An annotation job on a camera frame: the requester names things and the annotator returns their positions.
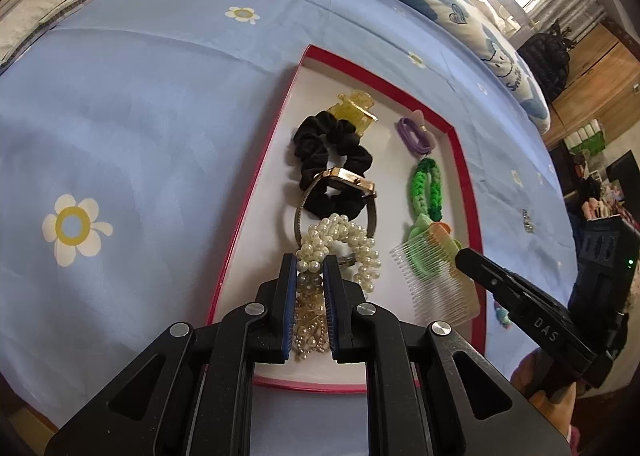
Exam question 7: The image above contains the red shallow cardboard box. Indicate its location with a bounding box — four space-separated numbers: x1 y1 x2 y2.
206 43 485 394

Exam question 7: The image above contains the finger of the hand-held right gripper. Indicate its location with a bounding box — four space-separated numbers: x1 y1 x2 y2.
455 247 618 389

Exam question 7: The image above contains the pile of clothes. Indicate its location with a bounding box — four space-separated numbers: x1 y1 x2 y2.
575 176 631 227

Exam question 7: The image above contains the black television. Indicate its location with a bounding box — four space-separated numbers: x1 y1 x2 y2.
607 151 640 197

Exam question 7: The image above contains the black puffer jacket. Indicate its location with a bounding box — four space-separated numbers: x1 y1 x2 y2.
517 18 573 104

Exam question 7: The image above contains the gold wristwatch with mesh band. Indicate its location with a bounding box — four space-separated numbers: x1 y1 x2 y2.
292 168 378 267

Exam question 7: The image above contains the green woven bracelet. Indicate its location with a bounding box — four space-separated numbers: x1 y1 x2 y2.
409 157 445 219

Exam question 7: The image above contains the purple hair tie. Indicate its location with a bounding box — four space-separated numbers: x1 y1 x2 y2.
397 110 436 155

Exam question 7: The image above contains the black velvet scrunchie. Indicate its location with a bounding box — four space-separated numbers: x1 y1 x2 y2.
292 112 373 217

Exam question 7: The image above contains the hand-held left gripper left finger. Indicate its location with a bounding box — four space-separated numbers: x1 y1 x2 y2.
45 253 298 456

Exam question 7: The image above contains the yellow hair claw clip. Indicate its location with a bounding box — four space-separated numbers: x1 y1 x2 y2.
327 91 379 139

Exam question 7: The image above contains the white pearl hair tie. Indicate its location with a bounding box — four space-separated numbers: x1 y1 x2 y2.
295 216 382 294

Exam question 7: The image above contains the wooden wardrobe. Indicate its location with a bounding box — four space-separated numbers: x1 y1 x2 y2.
542 21 640 149

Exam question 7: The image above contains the person's right hand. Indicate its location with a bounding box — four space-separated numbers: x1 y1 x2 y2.
510 350 581 452

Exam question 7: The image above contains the clear plastic hair comb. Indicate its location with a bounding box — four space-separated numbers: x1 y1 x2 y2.
390 231 483 324

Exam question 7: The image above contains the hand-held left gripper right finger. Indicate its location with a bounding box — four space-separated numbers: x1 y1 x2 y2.
322 253 573 456

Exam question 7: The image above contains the stack of green white boxes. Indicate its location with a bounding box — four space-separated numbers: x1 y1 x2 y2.
565 121 606 152

